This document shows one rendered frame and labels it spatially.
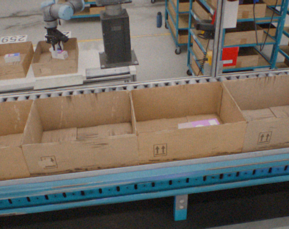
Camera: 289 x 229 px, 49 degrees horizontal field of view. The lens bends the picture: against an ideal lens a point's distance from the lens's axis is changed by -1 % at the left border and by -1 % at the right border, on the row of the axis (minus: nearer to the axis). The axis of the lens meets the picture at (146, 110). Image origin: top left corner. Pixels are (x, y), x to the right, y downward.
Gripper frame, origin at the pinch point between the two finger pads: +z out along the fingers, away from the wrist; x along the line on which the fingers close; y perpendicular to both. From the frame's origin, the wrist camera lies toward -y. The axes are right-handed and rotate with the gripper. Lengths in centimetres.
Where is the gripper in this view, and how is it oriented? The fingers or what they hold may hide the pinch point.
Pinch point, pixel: (59, 53)
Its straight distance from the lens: 238.8
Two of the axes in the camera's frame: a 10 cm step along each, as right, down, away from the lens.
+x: -4.0, 5.4, -7.5
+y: -9.2, -2.0, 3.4
